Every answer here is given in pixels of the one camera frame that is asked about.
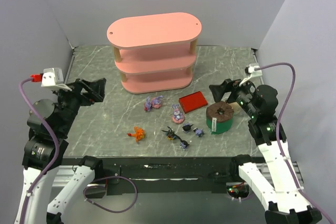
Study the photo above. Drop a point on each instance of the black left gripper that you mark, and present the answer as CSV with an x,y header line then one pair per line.
x,y
83,91

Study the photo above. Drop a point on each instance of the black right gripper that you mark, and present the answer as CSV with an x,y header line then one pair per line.
x,y
230,91

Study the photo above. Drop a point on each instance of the black winged pikachu figure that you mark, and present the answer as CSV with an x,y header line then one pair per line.
x,y
170,134

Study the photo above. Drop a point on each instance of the orange pikachu figure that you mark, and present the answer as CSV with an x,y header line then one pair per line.
x,y
138,134

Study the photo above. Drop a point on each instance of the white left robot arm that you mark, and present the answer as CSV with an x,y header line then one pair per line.
x,y
49,124

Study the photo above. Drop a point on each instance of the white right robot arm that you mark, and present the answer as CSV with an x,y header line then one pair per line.
x,y
280,197

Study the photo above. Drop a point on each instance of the pink three-tier wooden shelf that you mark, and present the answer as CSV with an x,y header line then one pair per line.
x,y
155,52

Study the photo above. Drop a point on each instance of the beige pump bottle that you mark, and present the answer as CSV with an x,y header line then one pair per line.
x,y
236,107

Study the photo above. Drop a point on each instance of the red flat box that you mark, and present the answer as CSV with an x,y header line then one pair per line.
x,y
192,102

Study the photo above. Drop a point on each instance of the purple black figure right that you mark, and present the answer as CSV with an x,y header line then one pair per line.
x,y
198,132

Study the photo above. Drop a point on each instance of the purple black figure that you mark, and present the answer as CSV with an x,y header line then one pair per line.
x,y
187,127
198,132
184,144

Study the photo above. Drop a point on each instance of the purple black figure upper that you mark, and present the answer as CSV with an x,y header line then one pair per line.
x,y
187,127

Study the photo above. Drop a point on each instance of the purple black figure lower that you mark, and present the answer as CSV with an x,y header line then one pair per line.
x,y
184,144

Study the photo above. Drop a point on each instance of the small purple bunny figure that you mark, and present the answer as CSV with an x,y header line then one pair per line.
x,y
148,104

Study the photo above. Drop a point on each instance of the lying purple bunny pink base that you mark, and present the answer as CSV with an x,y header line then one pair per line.
x,y
157,102

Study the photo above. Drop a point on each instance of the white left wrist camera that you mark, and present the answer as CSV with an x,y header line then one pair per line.
x,y
52,77

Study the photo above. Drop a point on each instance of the aluminium rail frame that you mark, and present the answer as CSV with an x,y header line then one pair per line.
x,y
299,171

